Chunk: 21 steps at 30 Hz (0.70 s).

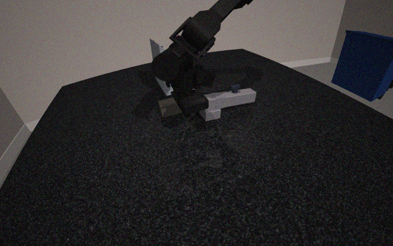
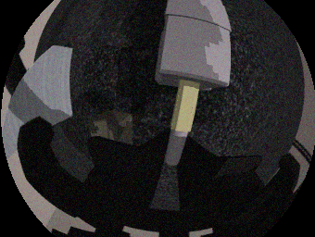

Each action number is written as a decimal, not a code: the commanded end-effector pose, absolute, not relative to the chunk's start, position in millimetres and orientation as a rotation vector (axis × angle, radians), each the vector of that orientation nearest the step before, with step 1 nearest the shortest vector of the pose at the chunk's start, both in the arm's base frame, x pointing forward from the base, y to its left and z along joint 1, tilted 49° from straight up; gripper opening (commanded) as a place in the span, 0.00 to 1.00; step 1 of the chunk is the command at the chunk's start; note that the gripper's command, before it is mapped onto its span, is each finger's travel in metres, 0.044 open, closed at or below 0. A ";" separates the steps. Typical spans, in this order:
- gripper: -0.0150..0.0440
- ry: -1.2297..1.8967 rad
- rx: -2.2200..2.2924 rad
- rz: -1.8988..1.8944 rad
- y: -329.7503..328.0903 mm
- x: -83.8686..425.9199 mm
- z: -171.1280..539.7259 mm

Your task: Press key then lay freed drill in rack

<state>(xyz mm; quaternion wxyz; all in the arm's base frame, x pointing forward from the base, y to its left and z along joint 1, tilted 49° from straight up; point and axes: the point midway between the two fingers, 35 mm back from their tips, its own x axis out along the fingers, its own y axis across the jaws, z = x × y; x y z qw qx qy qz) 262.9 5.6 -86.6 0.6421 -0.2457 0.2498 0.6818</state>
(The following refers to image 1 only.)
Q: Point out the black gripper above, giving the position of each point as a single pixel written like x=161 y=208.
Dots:
x=188 y=100

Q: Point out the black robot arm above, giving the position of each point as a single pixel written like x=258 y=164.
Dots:
x=195 y=41

